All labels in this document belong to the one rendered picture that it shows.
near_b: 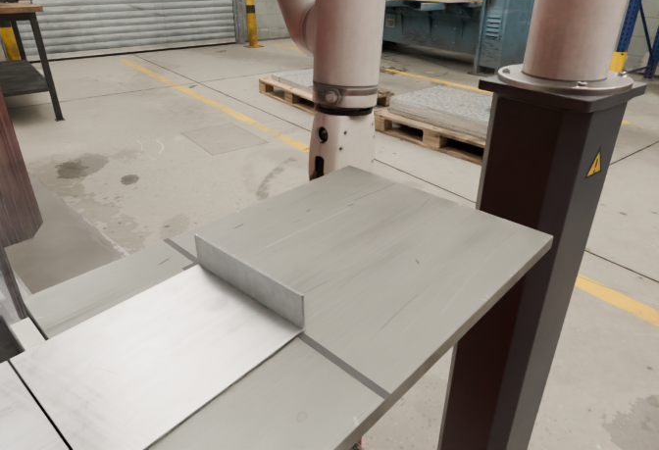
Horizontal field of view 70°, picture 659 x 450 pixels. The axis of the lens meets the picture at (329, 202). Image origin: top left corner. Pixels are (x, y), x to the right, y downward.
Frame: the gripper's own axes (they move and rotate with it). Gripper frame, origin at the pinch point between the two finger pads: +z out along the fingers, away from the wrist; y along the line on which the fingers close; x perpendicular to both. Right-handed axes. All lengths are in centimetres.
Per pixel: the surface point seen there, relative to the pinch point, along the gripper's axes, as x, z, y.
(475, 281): -27.3, -13.4, -28.0
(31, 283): 13.4, -0.2, -34.9
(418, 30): 256, -5, 577
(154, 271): -11.7, -12.5, -37.6
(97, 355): -15.4, -12.2, -43.3
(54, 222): 24.4, -0.9, -27.0
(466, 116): 69, 36, 262
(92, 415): -18, -12, -45
